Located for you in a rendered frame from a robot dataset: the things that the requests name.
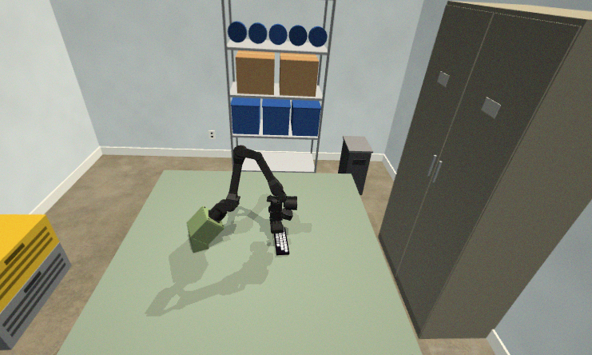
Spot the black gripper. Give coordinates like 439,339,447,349
268,206,284,233

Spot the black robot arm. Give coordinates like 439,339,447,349
209,145,297,223

